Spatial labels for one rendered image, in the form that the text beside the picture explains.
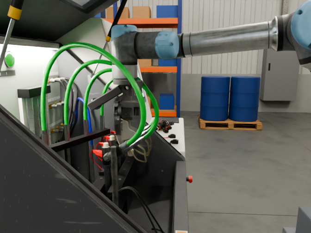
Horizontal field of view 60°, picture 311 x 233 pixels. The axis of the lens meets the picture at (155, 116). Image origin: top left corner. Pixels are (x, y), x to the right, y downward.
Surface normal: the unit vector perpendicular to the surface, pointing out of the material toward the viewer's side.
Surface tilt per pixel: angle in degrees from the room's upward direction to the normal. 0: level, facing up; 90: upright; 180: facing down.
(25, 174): 90
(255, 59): 90
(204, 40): 86
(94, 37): 90
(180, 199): 0
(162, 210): 0
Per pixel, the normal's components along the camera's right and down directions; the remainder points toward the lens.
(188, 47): -0.28, 0.53
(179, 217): 0.00, -0.98
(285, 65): -0.07, 0.21
